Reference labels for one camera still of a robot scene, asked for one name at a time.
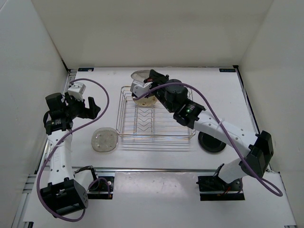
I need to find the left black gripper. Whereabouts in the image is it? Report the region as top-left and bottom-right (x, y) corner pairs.
(64, 92), (100, 120)

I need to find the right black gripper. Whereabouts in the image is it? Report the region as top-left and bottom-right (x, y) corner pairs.
(144, 69), (175, 113)

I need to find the clear plate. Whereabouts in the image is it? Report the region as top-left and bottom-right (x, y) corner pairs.
(131, 70), (150, 82)
(91, 127), (118, 152)

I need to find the beige round plate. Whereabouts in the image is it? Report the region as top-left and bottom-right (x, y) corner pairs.
(132, 96), (157, 107)

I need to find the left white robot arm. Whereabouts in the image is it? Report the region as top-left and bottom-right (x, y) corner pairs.
(39, 93), (101, 217)

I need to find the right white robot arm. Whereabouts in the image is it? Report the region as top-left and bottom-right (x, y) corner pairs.
(143, 69), (274, 190)

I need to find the black round plate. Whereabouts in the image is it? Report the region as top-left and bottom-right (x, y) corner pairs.
(198, 132), (226, 153)

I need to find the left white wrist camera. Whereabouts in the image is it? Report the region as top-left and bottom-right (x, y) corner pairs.
(67, 82), (86, 101)

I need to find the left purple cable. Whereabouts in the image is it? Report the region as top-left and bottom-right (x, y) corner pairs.
(37, 78), (111, 217)

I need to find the purple cable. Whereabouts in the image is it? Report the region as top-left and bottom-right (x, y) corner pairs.
(37, 78), (111, 217)
(135, 83), (284, 198)

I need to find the chrome wire dish rack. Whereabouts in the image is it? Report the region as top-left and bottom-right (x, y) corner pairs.
(116, 86), (196, 141)

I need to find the metal rail bar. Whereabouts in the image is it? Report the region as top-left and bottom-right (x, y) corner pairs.
(96, 167), (216, 172)

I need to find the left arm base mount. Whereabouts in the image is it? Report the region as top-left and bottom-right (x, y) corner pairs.
(87, 175), (115, 200)

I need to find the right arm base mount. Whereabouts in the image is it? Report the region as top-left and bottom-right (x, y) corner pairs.
(196, 176), (245, 201)

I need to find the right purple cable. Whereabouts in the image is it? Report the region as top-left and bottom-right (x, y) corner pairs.
(135, 83), (284, 198)

